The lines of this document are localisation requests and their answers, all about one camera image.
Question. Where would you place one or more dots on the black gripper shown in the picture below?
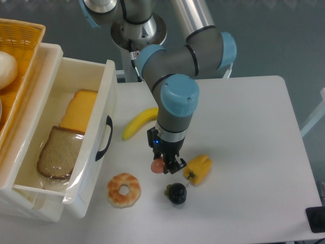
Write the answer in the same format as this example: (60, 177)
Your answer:
(168, 150)

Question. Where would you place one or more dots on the brown egg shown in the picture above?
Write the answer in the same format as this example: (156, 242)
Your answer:
(158, 165)

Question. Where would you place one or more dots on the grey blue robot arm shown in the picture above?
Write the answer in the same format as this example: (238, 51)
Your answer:
(170, 75)

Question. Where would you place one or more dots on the yellow bell pepper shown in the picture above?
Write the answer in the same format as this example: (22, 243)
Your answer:
(197, 169)

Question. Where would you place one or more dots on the dark purple mangosteen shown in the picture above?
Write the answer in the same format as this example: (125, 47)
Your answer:
(176, 193)

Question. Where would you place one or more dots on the yellow banana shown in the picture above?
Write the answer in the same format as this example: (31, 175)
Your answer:
(139, 121)

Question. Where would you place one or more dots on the glazed bagel donut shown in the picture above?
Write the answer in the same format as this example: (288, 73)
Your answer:
(123, 190)

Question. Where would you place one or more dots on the yellow cake slice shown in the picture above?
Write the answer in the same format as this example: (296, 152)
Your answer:
(79, 111)

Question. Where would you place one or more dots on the brown bread slice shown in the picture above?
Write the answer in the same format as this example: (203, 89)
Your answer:
(58, 157)

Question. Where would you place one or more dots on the white plastic drawer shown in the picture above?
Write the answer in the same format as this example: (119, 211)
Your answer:
(74, 193)

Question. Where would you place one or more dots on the black device at edge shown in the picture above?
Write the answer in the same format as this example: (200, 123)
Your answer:
(315, 216)

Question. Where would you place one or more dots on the white bun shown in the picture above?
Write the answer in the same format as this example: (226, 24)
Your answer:
(9, 69)

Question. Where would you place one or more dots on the orange woven basket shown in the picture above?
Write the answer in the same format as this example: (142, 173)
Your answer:
(21, 40)

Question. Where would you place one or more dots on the black drawer handle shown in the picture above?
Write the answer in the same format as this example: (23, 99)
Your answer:
(106, 141)

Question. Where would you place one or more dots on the white drawer cabinet frame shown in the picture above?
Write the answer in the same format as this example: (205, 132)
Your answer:
(14, 149)

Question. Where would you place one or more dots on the white frame at right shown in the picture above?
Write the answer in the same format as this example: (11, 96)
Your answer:
(315, 116)

